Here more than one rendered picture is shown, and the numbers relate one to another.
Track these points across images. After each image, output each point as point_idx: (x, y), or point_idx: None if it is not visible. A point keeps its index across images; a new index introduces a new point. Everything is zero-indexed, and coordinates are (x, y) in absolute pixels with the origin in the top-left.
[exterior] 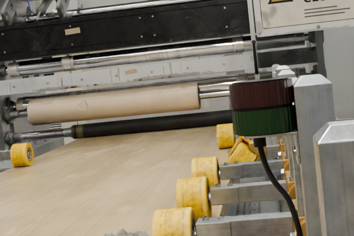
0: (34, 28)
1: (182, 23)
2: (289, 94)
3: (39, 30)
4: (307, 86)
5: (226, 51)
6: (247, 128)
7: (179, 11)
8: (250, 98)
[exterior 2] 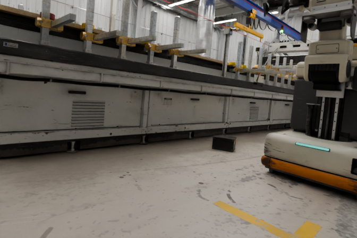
0: (266, 58)
1: (297, 59)
2: (259, 48)
3: (267, 58)
4: (260, 48)
5: None
6: (255, 50)
7: (297, 57)
8: (256, 48)
